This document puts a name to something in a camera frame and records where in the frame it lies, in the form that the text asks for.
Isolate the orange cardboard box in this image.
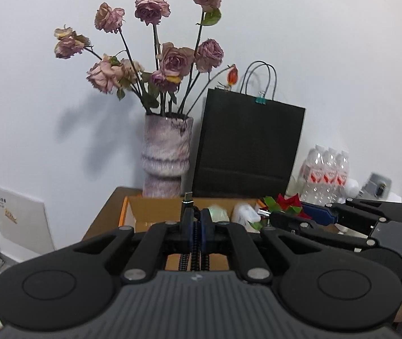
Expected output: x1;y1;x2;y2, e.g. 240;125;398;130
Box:
118;195;269;234

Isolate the clear greenish ball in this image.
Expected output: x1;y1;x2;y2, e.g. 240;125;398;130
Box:
211;205;230;223

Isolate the black charging cable white reel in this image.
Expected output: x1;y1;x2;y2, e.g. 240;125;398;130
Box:
178;191;272;272

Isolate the orange rose bud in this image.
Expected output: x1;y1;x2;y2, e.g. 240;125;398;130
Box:
226;64;239;87

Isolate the red green fabric flower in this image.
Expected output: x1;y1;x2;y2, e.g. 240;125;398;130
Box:
254;194;313;232

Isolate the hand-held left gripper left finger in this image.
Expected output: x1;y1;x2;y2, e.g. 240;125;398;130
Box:
74;208;195;284

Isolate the purple white ceramic vase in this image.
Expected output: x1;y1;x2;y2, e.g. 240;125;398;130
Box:
142;113;194;198

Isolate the clear plastic bottle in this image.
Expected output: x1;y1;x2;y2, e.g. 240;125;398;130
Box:
231;202;260;227

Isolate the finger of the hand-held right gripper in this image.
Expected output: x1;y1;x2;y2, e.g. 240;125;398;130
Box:
270;212;378;251
302;198;387;235

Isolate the white round object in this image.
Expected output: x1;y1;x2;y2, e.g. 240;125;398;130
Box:
344;178;360;198

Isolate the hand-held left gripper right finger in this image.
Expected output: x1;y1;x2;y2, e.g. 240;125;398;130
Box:
200;208;316;285

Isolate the black paper bag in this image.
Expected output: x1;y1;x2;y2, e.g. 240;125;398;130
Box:
191;61;306;198

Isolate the bunch of dried pink roses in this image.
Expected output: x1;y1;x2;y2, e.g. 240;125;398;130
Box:
53;0;237;117

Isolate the pack of water bottles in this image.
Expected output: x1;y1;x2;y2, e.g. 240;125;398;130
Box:
300;144;351;203

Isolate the white flat carton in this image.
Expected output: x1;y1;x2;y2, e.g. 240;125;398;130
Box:
0;182;56;255

